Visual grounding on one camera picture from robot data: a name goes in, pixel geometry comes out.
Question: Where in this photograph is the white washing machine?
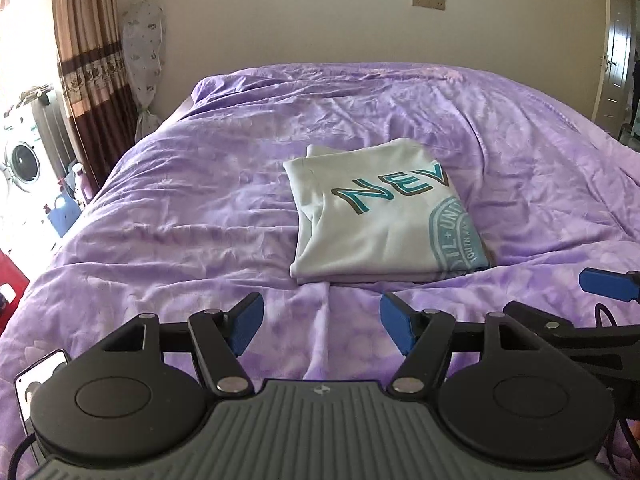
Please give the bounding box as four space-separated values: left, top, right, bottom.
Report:
0 110 57 213

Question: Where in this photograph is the red crate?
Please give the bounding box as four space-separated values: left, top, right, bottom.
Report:
0 249 29 322

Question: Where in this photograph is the grey oil radiator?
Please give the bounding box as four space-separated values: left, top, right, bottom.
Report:
19 86 77 183

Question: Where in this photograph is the black cable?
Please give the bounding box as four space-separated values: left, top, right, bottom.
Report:
9 427 40 477

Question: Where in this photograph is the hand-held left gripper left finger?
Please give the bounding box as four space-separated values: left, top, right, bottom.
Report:
100 292 265 395

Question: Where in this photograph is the pink bottle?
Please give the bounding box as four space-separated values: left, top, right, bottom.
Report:
72 161 94 202

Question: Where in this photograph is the blue detergent jug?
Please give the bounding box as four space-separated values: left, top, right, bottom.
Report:
46 194 82 239

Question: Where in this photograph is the purple bedspread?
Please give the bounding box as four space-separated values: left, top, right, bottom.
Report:
0 62 640 480

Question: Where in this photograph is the white printed sweatshirt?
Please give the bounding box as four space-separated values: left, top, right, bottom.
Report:
290 139 497 287

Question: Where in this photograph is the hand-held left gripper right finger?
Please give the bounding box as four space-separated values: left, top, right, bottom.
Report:
380 292 546 395

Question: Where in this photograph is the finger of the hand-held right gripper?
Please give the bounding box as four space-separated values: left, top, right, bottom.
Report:
502 300 640 367
578 268 640 304

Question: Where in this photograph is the pale panelled door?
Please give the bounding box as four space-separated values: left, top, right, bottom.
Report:
594 0 640 136

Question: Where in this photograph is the white patterned hanging cloth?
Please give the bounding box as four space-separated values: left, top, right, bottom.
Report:
121 2 165 142

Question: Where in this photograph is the brown patterned curtain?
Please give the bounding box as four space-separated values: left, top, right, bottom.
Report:
50 0 139 182

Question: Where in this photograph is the smartphone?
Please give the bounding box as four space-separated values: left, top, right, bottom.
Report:
13 349 72 428

